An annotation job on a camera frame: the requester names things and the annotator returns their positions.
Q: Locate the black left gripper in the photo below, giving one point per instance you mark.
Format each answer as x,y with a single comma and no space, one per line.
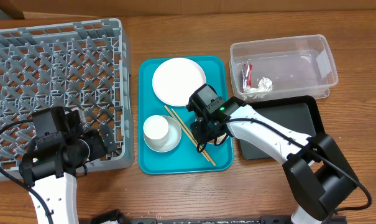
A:
104,143

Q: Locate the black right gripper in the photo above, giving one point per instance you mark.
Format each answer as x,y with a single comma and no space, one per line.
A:
201,139

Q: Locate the grey bowl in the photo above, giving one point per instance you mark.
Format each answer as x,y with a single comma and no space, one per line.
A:
171,140

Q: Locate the white paper cup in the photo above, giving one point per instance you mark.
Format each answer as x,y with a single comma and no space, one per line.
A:
156,127

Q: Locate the red foil sauce packet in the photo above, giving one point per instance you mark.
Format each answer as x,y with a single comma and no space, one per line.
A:
246,75

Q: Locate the white napkin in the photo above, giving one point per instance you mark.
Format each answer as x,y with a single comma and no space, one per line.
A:
260,91

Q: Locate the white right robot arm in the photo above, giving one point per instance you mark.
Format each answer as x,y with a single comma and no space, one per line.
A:
319,175

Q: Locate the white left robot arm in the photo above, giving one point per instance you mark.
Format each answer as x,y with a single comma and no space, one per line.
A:
60,147

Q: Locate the black food waste tray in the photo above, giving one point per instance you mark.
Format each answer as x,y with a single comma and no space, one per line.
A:
299,114

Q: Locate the clear plastic waste bin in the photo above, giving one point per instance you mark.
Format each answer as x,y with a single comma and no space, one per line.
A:
297,66

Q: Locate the wooden chopstick right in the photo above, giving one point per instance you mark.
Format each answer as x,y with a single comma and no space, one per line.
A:
190,135

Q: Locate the wooden chopstick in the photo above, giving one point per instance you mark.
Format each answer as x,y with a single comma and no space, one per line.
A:
190,135
174,117

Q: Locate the teal plastic tray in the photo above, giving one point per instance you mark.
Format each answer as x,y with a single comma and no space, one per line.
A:
183,158

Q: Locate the wooden chopstick left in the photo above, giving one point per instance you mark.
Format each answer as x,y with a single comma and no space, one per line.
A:
174,117

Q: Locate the large white plate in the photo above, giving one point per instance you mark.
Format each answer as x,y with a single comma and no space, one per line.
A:
176,79

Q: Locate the grey plastic dish rack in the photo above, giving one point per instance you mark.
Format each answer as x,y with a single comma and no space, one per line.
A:
82,65

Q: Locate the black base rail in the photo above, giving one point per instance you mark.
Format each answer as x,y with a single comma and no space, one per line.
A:
115,216

